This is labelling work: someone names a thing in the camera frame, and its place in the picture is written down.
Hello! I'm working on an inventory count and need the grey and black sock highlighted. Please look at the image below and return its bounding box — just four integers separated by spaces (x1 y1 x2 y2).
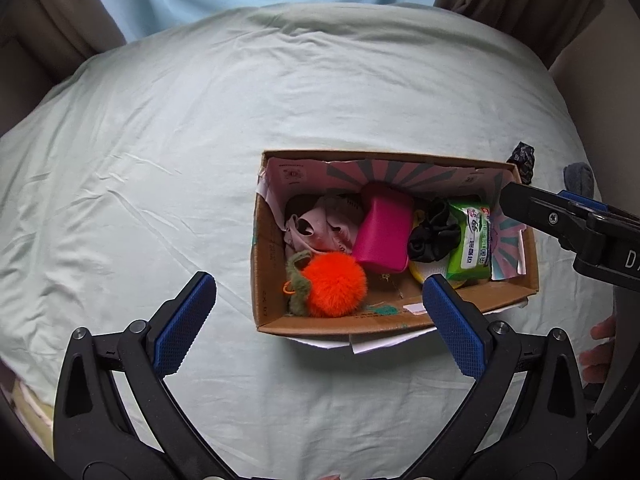
563 162 596 198

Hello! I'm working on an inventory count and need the black printed ribbon scrunchie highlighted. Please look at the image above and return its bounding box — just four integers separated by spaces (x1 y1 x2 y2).
508 142 535 185

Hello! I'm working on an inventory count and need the green tissue packet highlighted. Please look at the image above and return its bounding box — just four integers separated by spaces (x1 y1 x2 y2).
446 202 490 282

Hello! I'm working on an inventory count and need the black velvet scrunchie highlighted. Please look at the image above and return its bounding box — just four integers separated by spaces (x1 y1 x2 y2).
408 198 461 263

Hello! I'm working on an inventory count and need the round white yellow-rimmed pad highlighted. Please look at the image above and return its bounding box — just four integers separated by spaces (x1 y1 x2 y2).
408 258 465 289

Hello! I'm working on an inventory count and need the cardboard box with patterned lining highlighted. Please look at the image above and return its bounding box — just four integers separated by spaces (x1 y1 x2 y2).
250 151 539 344

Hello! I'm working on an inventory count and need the pink fabric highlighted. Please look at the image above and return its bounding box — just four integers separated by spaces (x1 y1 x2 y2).
283 194 363 257

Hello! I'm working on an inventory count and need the orange pompom with green leaf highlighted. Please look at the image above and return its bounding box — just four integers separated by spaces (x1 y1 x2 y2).
282 250 368 318

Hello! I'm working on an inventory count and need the person's right hand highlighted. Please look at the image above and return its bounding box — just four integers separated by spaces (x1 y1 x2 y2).
578 314 616 384

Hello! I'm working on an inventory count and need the pale green bed sheet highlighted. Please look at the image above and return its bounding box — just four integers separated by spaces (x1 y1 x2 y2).
1 4 586 479

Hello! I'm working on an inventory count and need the brown left curtain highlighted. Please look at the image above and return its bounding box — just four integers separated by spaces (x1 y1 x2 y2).
0 0 127 82

